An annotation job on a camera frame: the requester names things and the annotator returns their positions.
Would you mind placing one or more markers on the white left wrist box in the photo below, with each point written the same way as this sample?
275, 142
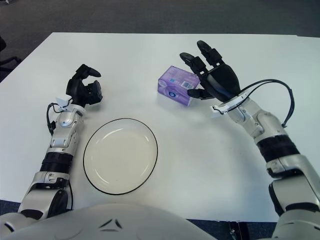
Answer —
62, 101

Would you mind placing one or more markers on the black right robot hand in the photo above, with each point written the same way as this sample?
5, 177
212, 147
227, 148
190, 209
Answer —
222, 80

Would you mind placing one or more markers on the white plate with black rim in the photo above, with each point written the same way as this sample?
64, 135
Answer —
120, 155

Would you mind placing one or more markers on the purple tissue paper pack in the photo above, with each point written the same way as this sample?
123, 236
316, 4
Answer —
172, 82

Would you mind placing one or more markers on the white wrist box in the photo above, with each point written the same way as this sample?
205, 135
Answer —
62, 101
220, 108

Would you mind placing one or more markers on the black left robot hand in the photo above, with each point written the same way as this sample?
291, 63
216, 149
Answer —
76, 90

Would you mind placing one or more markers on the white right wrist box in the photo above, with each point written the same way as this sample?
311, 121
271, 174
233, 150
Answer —
220, 108

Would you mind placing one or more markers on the black office chair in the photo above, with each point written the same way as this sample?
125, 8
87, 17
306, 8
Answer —
10, 60

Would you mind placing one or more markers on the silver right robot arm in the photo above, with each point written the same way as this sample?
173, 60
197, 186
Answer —
252, 117

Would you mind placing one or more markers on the black table bracket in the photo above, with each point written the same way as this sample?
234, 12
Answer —
237, 231

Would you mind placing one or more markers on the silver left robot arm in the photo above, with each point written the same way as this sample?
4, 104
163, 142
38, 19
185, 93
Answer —
63, 132

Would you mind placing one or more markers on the grey robot torso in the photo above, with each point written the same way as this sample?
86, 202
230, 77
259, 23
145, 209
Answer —
125, 222

